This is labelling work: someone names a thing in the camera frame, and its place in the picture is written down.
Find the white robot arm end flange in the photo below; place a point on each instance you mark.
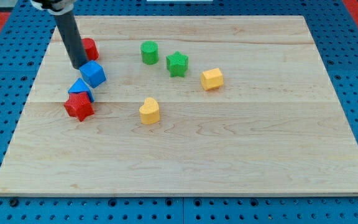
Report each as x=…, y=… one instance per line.
x=54, y=7

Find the light wooden board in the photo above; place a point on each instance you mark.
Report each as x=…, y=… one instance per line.
x=274, y=129

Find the yellow heart block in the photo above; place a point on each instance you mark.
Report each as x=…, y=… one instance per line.
x=149, y=111

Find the yellow hexagon block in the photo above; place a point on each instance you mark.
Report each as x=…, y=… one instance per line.
x=211, y=79

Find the green star block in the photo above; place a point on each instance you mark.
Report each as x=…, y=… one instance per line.
x=177, y=64

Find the green cylinder block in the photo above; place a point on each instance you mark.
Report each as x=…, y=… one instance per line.
x=149, y=52

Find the blue cube block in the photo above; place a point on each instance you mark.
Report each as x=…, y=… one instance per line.
x=92, y=73

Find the red star block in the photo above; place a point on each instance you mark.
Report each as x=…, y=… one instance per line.
x=79, y=105

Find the blue triangle block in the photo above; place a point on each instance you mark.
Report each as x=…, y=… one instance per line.
x=80, y=86

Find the red cylinder block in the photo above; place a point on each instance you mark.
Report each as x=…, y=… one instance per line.
x=90, y=48

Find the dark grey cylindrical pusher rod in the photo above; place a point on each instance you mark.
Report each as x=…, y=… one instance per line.
x=71, y=38

